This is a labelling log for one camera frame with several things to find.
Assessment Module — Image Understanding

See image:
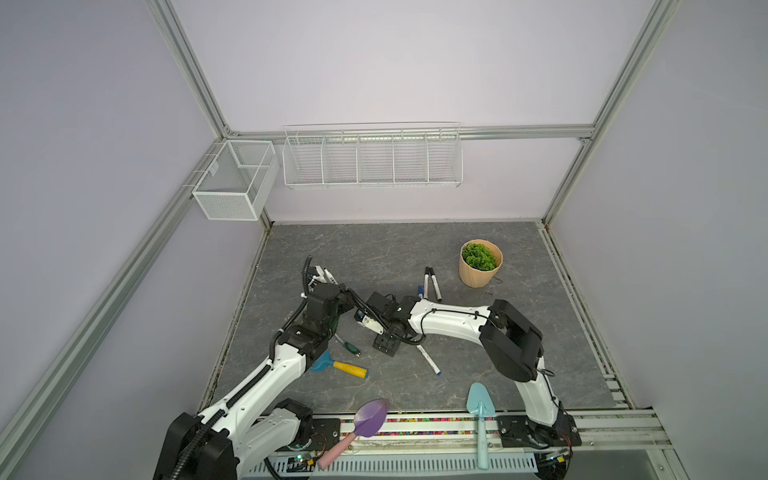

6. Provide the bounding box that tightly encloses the light blue garden trowel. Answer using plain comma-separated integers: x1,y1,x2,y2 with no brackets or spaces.
466,383,495,471

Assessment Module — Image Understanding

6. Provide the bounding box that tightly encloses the green handled ratchet screwdriver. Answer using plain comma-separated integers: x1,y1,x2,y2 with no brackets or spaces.
334,334,361,357

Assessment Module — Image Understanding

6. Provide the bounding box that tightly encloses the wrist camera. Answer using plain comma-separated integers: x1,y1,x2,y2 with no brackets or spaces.
359,316,385,335
307,265,328,291

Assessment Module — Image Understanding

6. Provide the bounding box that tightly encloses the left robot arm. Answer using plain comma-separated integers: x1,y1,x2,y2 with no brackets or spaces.
153,284,354,479

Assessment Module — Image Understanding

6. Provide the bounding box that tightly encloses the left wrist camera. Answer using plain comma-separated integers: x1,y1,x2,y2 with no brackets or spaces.
307,265,328,291

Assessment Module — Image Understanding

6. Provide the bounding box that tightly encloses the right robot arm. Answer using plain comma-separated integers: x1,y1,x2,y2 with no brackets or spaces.
355,292,582,450

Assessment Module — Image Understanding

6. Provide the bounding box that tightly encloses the potted green plant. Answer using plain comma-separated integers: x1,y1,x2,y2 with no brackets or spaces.
459,239,503,288

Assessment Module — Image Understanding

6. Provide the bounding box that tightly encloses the white wire basket rack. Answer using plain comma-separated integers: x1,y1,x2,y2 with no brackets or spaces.
283,122,464,188

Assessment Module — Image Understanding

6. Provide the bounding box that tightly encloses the blue garden fork yellow handle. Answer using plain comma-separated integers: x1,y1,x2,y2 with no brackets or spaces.
310,350,369,379

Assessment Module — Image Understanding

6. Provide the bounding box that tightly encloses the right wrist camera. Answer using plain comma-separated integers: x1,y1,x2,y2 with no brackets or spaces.
359,316,385,335

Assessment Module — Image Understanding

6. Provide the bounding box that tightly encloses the purple garden trowel pink handle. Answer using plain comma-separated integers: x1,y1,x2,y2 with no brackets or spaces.
317,398,389,470

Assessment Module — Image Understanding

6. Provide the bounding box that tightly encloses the white mesh box basket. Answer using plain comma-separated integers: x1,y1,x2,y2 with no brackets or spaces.
193,140,279,221

